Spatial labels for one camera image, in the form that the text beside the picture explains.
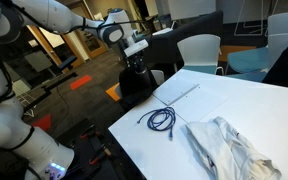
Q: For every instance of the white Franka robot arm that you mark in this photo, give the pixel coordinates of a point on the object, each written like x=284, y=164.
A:
x=50, y=13

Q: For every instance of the wooden door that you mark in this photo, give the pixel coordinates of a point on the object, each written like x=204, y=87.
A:
x=94, y=45

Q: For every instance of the dark grey sofa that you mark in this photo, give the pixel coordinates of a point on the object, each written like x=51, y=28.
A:
x=197, y=28

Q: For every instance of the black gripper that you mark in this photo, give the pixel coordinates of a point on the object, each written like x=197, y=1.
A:
x=136, y=61

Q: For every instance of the white chair teal seat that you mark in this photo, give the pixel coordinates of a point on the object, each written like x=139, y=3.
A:
x=250, y=58
x=158, y=76
x=200, y=50
x=247, y=76

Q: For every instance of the black metal stand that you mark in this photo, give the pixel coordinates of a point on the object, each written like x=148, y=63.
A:
x=50, y=85

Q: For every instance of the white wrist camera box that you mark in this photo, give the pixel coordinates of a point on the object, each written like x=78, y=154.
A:
x=135, y=48

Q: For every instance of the white cloth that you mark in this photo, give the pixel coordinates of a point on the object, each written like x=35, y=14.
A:
x=224, y=150

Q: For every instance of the white board panel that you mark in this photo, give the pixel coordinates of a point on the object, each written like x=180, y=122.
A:
x=190, y=8

